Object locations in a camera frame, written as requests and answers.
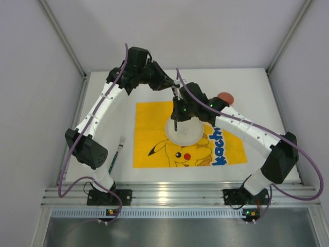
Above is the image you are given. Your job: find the right aluminium corner post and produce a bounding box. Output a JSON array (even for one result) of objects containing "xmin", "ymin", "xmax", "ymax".
[{"xmin": 266, "ymin": 0, "xmax": 316, "ymax": 75}]

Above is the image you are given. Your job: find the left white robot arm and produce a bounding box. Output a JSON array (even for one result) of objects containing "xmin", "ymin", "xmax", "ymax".
[{"xmin": 65, "ymin": 47, "xmax": 178, "ymax": 192}]

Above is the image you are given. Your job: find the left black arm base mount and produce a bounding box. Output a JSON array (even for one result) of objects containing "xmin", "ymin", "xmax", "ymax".
[{"xmin": 86, "ymin": 189, "xmax": 133, "ymax": 206}]

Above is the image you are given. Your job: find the pink plastic cup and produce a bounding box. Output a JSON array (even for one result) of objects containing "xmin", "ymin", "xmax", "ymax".
[{"xmin": 217, "ymin": 92, "xmax": 234, "ymax": 105}]

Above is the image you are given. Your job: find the aluminium rail front frame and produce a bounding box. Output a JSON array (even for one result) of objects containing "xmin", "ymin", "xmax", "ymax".
[{"xmin": 41, "ymin": 182, "xmax": 321, "ymax": 208}]

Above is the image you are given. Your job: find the left aluminium corner post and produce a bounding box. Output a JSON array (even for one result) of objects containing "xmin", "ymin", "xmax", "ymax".
[{"xmin": 38, "ymin": 0, "xmax": 87, "ymax": 78}]

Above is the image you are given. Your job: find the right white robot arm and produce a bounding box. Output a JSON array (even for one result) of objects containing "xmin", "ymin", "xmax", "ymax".
[{"xmin": 165, "ymin": 82, "xmax": 299, "ymax": 200}]

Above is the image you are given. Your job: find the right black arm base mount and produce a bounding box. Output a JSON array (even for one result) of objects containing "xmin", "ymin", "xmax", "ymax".
[{"xmin": 223, "ymin": 188, "xmax": 269, "ymax": 206}]

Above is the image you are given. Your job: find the yellow pikachu cloth placemat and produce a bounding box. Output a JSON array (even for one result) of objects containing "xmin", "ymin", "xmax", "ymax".
[{"xmin": 133, "ymin": 101, "xmax": 247, "ymax": 168}]

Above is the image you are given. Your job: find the white slotted cable duct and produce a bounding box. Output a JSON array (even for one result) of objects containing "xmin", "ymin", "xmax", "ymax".
[{"xmin": 51, "ymin": 207, "xmax": 260, "ymax": 219}]

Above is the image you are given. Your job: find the aluminium corner post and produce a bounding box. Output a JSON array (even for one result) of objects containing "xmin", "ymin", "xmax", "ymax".
[
  {"xmin": 266, "ymin": 0, "xmax": 316, "ymax": 75},
  {"xmin": 38, "ymin": 0, "xmax": 87, "ymax": 78}
]

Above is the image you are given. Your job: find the white round plate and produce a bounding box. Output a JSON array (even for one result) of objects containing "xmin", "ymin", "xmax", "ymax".
[{"xmin": 165, "ymin": 117, "xmax": 204, "ymax": 146}]

